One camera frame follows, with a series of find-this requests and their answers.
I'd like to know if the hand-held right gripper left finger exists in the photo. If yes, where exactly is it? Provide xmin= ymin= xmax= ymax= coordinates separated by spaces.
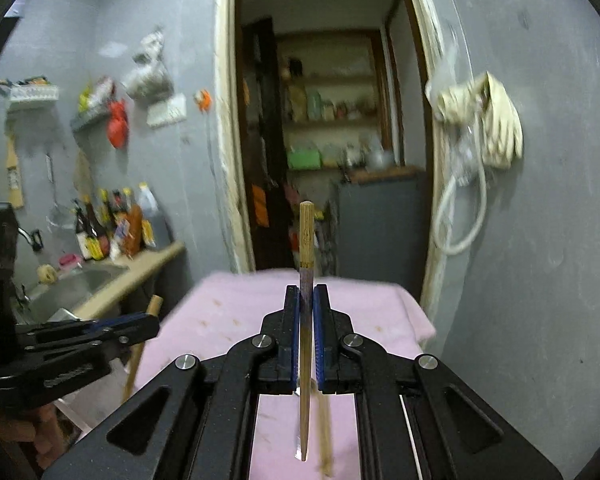
xmin=42 ymin=284 xmax=301 ymax=480

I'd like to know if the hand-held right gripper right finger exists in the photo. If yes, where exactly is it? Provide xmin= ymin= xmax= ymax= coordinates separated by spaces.
xmin=312 ymin=284 xmax=563 ymax=480

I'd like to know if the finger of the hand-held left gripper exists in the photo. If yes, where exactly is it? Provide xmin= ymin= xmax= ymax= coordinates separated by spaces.
xmin=0 ymin=339 xmax=127 ymax=407
xmin=15 ymin=312 xmax=161 ymax=357

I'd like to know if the wooden chopstick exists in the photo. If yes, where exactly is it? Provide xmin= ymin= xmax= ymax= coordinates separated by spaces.
xmin=122 ymin=295 xmax=165 ymax=403
xmin=316 ymin=392 xmax=333 ymax=478
xmin=298 ymin=201 xmax=315 ymax=462

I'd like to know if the white perforated utensil basket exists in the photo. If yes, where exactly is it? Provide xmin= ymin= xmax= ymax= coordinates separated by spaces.
xmin=47 ymin=305 xmax=148 ymax=433

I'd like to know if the steel sink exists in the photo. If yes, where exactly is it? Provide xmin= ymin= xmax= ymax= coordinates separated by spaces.
xmin=17 ymin=262 xmax=131 ymax=323

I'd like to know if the beige kitchen counter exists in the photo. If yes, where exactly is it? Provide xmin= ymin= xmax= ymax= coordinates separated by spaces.
xmin=72 ymin=240 xmax=186 ymax=321

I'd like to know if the pink flowered tablecloth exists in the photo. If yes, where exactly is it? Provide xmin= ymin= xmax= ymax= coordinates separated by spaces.
xmin=130 ymin=269 xmax=437 ymax=480

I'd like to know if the steel strainer ladle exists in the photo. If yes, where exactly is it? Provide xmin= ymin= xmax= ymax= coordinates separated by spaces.
xmin=45 ymin=154 xmax=73 ymax=228

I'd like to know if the dark sauce bottle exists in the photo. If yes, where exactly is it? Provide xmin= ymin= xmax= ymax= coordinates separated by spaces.
xmin=85 ymin=192 xmax=110 ymax=261

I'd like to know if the dark pump bottle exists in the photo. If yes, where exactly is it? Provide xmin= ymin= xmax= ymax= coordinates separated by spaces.
xmin=72 ymin=200 xmax=93 ymax=261

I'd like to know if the wooden cutting paddle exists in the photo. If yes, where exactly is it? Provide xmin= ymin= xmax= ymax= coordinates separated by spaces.
xmin=5 ymin=135 xmax=25 ymax=208

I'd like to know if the orange seasoning packet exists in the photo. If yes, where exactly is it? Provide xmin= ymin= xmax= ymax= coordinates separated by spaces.
xmin=122 ymin=205 xmax=143 ymax=256

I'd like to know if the yellow cap sauce bottle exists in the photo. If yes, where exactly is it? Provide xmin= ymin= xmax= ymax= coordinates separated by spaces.
xmin=100 ymin=189 xmax=123 ymax=256

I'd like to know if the grey cabinet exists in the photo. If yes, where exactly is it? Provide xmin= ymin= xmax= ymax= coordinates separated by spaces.
xmin=330 ymin=170 xmax=431 ymax=296

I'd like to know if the beige hanging bag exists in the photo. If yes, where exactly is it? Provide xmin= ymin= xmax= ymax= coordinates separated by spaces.
xmin=75 ymin=150 xmax=93 ymax=196

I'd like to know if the wooden board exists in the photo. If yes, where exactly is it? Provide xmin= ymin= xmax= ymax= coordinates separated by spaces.
xmin=345 ymin=166 xmax=426 ymax=183

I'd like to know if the green box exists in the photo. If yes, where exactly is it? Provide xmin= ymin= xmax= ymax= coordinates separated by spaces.
xmin=286 ymin=147 xmax=322 ymax=171

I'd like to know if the red plastic bag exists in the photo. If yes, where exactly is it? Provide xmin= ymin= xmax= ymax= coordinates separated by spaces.
xmin=106 ymin=100 xmax=130 ymax=150

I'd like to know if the metal pot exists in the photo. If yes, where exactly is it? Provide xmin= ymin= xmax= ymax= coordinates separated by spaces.
xmin=365 ymin=147 xmax=396 ymax=168

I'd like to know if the dark wooden door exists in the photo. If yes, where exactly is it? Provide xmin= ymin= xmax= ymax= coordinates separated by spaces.
xmin=240 ymin=17 xmax=291 ymax=271

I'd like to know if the red seasoning packet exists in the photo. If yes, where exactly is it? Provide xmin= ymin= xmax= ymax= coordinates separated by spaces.
xmin=91 ymin=77 xmax=116 ymax=110

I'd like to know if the clear hanging plastic bag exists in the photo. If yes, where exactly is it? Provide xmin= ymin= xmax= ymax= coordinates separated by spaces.
xmin=437 ymin=20 xmax=481 ymax=186

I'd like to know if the clear bag of dried goods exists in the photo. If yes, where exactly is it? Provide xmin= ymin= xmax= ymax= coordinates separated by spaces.
xmin=122 ymin=62 xmax=173 ymax=101

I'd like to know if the wooden shelf unit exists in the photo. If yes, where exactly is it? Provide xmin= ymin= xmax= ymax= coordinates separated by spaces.
xmin=275 ymin=30 xmax=396 ymax=171

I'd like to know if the small white plastic bag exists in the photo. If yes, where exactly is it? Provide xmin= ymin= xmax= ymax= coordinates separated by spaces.
xmin=132 ymin=30 xmax=166 ymax=63

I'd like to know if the cream rubber glove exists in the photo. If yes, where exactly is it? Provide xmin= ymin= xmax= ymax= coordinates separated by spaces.
xmin=425 ymin=80 xmax=486 ymax=123
xmin=480 ymin=71 xmax=524 ymax=171

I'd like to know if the metal wall shelf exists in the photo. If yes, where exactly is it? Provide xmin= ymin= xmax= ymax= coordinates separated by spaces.
xmin=70 ymin=107 xmax=113 ymax=133

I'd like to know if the white wall rack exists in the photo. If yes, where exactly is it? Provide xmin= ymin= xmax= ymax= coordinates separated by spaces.
xmin=7 ymin=84 xmax=60 ymax=111

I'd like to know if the white door frame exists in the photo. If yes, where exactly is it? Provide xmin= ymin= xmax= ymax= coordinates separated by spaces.
xmin=214 ymin=0 xmax=473 ymax=306

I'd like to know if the white hose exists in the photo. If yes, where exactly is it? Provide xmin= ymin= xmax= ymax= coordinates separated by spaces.
xmin=430 ymin=110 xmax=488 ymax=256

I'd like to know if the white wall socket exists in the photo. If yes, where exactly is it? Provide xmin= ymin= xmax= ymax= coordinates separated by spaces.
xmin=146 ymin=94 xmax=187 ymax=128

